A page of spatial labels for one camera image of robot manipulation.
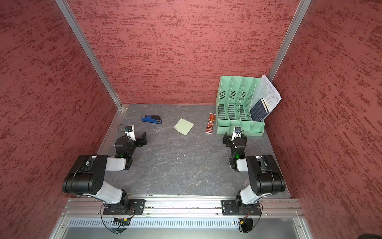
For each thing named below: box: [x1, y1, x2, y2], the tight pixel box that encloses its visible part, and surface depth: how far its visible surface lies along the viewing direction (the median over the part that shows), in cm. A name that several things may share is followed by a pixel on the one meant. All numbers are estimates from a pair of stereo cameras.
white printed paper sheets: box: [250, 74, 282, 121], surface depth 97 cm
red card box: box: [204, 112, 217, 135], surface depth 109 cm
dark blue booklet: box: [250, 97, 271, 122], surface depth 102 cm
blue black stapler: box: [141, 115, 163, 124], surface depth 112 cm
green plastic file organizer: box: [215, 76, 265, 137], surface depth 108 cm
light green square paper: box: [173, 118, 195, 136], surface depth 109 cm
